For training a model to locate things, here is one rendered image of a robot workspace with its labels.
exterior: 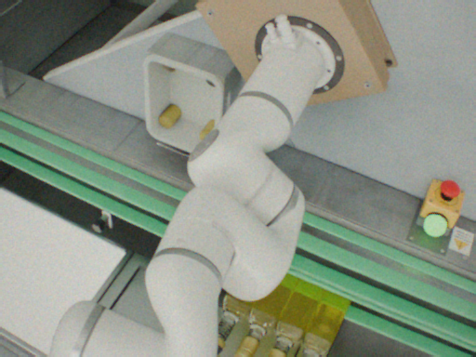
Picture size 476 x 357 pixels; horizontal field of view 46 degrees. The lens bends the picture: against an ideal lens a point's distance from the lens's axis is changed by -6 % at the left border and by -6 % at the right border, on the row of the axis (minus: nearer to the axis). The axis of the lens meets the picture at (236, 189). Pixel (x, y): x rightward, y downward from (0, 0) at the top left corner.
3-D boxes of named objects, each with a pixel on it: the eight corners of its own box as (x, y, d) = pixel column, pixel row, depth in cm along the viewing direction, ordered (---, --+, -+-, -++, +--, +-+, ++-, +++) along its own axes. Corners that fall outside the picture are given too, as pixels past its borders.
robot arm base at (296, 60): (245, 13, 93) (202, 69, 85) (315, 4, 86) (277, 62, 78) (279, 87, 103) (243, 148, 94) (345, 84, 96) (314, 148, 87)
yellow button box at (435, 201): (423, 198, 117) (415, 224, 112) (434, 174, 111) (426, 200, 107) (455, 211, 115) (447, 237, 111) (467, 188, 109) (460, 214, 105)
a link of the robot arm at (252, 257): (184, 234, 62) (287, 321, 67) (241, 112, 80) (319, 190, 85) (135, 266, 68) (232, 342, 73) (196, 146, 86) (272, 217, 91)
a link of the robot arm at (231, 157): (256, 76, 81) (204, 156, 72) (319, 140, 85) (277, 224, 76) (217, 102, 89) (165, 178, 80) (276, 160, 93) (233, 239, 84)
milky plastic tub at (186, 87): (166, 112, 134) (146, 136, 129) (165, 31, 117) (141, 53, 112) (235, 138, 130) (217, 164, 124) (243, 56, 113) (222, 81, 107)
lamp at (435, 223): (422, 222, 111) (418, 233, 109) (429, 208, 108) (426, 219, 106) (443, 231, 110) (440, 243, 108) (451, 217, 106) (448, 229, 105)
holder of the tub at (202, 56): (167, 127, 138) (151, 149, 133) (167, 31, 117) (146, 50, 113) (233, 154, 134) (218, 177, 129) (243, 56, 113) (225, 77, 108)
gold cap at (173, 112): (165, 104, 130) (154, 116, 127) (177, 103, 128) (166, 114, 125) (172, 117, 132) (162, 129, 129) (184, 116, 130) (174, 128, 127)
